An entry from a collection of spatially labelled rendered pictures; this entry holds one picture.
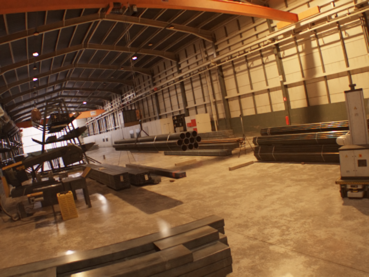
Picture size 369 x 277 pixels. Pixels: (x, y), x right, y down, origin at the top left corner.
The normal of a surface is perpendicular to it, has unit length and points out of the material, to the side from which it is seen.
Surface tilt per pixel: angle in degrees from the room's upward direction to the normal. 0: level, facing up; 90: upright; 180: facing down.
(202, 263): 90
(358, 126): 90
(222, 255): 90
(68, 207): 90
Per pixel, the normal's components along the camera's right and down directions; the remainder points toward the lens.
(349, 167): -0.76, 0.17
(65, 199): 0.44, -0.03
